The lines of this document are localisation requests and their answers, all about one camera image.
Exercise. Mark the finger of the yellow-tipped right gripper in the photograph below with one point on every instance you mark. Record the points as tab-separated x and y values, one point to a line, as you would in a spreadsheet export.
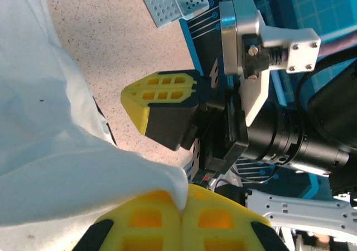
170	122
160	81

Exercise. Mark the light blue perforated basket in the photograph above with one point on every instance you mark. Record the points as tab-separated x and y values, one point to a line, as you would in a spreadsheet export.
164	2

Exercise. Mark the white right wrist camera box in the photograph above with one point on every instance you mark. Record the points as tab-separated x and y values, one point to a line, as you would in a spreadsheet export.
248	25

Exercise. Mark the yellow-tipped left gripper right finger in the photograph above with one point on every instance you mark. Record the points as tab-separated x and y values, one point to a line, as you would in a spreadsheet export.
192	228

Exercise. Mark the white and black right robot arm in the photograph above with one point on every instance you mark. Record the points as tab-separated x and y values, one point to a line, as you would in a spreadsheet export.
306	209

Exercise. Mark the white t-shirt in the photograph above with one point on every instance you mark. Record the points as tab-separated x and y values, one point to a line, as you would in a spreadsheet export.
55	150

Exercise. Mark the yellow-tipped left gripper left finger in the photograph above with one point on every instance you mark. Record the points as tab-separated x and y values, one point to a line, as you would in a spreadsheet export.
170	228

